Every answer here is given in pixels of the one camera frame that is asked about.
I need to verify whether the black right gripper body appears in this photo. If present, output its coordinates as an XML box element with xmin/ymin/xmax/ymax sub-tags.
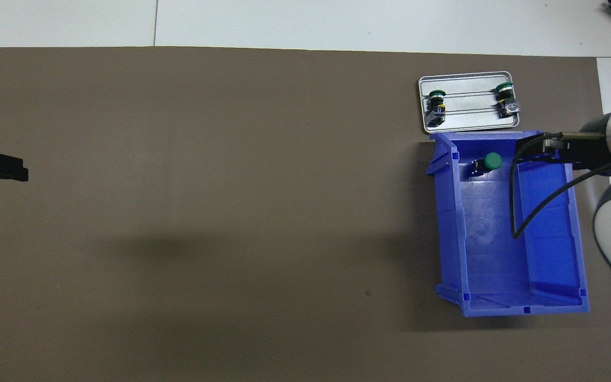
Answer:
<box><xmin>571</xmin><ymin>114</ymin><xmax>611</xmax><ymax>171</ymax></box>

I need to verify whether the green push button switch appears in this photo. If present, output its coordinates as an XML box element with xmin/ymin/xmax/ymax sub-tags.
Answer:
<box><xmin>495</xmin><ymin>82</ymin><xmax>521</xmax><ymax>118</ymax></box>
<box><xmin>425</xmin><ymin>90</ymin><xmax>448</xmax><ymax>127</ymax></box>
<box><xmin>473</xmin><ymin>152</ymin><xmax>503</xmax><ymax>177</ymax></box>

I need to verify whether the silver metal tray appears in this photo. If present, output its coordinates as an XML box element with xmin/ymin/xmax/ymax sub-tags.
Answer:
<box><xmin>418</xmin><ymin>71</ymin><xmax>520</xmax><ymax>133</ymax></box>

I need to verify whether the blue plastic storage bin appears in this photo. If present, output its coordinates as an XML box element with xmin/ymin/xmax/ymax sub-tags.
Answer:
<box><xmin>425</xmin><ymin>130</ymin><xmax>591</xmax><ymax>318</ymax></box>

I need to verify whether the brown table mat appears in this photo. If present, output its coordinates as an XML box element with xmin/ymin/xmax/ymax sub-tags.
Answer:
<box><xmin>0</xmin><ymin>47</ymin><xmax>611</xmax><ymax>382</ymax></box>

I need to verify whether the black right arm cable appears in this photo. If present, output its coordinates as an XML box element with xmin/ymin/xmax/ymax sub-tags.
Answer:
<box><xmin>509</xmin><ymin>132</ymin><xmax>611</xmax><ymax>239</ymax></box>

